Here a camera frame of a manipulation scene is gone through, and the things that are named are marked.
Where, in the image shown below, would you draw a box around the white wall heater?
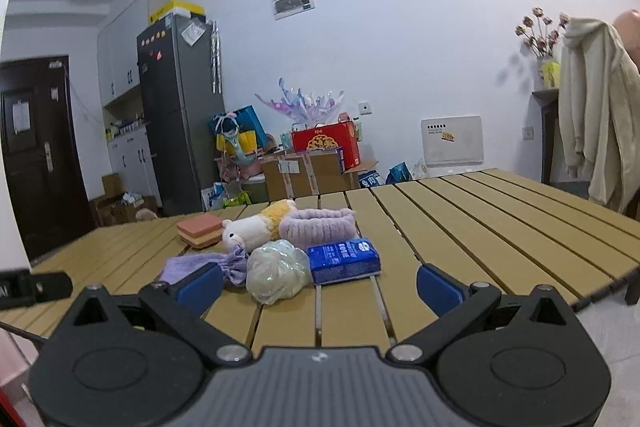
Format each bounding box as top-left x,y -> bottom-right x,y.
421,115 -> 484,167

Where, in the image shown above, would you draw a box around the open cardboard box floor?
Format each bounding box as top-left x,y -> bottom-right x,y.
89,173 -> 157,227

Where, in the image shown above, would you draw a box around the dried flower bouquet vase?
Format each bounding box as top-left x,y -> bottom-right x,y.
514,6 -> 570,89

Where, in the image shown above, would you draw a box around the dark brown door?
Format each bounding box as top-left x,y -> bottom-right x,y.
1,56 -> 94,261

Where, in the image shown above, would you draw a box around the pink fluffy headband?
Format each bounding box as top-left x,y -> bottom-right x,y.
279,208 -> 357,251

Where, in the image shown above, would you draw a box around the beige hooded jacket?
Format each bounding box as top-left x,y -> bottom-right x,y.
559,17 -> 639,213

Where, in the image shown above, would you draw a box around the blue gift bag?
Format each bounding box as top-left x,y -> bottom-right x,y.
207,105 -> 267,156

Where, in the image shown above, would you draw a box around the clear plastic bag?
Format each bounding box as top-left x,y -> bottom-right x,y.
245,239 -> 311,306

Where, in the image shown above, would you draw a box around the purple knitted cloth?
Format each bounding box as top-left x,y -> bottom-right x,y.
158,247 -> 251,289

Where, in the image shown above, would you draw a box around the red gift box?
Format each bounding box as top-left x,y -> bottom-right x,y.
292,121 -> 360,169

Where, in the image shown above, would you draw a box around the blue handkerchief tissue pack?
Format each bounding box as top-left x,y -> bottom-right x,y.
307,237 -> 382,285

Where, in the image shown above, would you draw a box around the grey refrigerator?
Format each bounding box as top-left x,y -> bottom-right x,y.
137,14 -> 224,216

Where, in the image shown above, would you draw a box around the iridescent ribbon decoration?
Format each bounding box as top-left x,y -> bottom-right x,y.
255,78 -> 345,128

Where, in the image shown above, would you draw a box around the white alpaca plush toy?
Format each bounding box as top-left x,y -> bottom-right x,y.
221,199 -> 297,254

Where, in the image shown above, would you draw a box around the large cardboard box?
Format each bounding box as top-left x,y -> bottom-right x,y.
260,148 -> 378,202

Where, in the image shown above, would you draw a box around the white kitchen cabinets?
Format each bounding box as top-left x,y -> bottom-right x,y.
98,0 -> 166,204

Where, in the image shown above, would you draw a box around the pink layered sponge block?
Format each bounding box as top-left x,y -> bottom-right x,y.
177,213 -> 224,249

